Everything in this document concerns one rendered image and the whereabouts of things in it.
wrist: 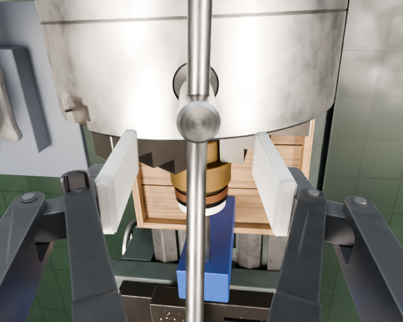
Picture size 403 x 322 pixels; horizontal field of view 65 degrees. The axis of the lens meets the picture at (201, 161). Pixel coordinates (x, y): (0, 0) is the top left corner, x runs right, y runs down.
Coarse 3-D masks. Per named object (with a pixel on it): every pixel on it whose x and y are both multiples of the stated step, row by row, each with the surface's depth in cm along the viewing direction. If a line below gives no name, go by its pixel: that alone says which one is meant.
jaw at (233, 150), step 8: (288, 128) 36; (296, 128) 36; (304, 128) 36; (224, 144) 39; (232, 144) 39; (240, 144) 39; (248, 144) 38; (224, 152) 40; (232, 152) 39; (240, 152) 39; (224, 160) 40; (232, 160) 40; (240, 160) 40
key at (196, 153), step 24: (192, 0) 15; (192, 24) 15; (192, 48) 15; (192, 72) 16; (192, 144) 18; (192, 168) 18; (192, 192) 19; (192, 216) 19; (192, 240) 19; (192, 264) 20; (192, 288) 20; (192, 312) 20
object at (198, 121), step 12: (180, 96) 18; (192, 96) 16; (204, 96) 16; (180, 108) 16; (192, 108) 15; (204, 108) 15; (216, 108) 16; (180, 120) 15; (192, 120) 15; (204, 120) 15; (216, 120) 15; (180, 132) 16; (192, 132) 16; (204, 132) 16; (216, 132) 16
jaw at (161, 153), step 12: (72, 96) 29; (72, 108) 30; (84, 108) 28; (84, 120) 29; (96, 144) 32; (108, 144) 31; (144, 144) 33; (156, 144) 34; (168, 144) 35; (180, 144) 37; (108, 156) 31; (144, 156) 35; (156, 156) 35; (168, 156) 36; (180, 156) 37; (168, 168) 38; (180, 168) 38
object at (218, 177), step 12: (216, 144) 40; (216, 156) 40; (216, 168) 39; (228, 168) 41; (180, 180) 41; (216, 180) 40; (228, 180) 42; (180, 192) 42; (216, 192) 42; (216, 204) 42
